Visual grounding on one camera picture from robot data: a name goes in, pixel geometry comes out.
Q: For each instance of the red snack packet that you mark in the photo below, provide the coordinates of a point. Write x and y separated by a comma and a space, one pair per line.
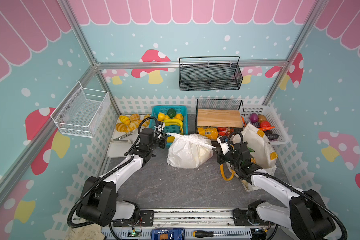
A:
225, 131

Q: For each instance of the purple onion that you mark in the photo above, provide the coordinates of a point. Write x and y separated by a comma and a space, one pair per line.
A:
254, 118

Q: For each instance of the red pepper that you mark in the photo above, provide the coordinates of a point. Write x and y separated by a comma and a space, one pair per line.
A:
264, 124

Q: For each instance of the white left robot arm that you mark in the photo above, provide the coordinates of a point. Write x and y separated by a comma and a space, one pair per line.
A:
98, 202

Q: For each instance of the black orange screwdriver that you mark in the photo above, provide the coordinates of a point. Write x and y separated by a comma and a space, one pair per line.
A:
209, 234

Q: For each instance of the white bread tray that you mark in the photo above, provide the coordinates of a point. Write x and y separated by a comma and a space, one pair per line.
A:
117, 150

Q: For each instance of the dark eggplant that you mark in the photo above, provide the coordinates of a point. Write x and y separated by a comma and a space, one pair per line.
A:
272, 137

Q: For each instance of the blue box on rail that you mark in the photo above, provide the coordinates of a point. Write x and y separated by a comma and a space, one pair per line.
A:
168, 234

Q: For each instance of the black wall mesh basket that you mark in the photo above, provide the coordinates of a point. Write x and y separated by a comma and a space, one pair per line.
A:
216, 73

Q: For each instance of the beige cloth rag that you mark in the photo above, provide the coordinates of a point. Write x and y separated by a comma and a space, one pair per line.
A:
90, 232

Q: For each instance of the white wall wire basket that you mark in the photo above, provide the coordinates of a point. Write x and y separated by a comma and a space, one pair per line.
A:
81, 112

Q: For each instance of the bread loaf pile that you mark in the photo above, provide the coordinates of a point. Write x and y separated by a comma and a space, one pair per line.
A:
129, 123

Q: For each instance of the yellow lemon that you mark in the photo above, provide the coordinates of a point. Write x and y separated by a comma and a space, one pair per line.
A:
161, 117

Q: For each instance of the white canvas tote bag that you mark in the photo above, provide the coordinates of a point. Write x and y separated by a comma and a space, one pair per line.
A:
261, 150

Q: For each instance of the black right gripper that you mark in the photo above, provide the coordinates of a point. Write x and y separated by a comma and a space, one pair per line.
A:
225, 148

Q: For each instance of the orange carrot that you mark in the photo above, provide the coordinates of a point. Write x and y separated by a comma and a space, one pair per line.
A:
266, 128

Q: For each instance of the metal tongs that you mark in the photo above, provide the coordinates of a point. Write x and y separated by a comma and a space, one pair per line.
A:
127, 137

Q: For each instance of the white plastic grocery bag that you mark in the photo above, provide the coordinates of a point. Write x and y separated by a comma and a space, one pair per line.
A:
189, 151

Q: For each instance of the teal plastic fruit basket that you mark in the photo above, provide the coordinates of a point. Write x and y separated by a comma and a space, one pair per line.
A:
177, 125

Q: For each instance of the white plastic vegetable basket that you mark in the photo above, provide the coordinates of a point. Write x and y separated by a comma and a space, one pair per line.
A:
271, 116

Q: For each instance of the green avocado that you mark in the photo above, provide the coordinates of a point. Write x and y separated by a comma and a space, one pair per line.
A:
171, 113

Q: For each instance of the black mesh wooden shelf rack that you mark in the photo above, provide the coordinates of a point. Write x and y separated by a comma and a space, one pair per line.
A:
220, 113

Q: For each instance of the brown potato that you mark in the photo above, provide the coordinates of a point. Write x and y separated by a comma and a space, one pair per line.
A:
261, 118

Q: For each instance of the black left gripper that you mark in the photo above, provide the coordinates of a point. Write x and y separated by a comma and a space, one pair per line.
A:
163, 139

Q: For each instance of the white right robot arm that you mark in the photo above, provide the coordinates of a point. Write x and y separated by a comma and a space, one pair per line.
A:
303, 212

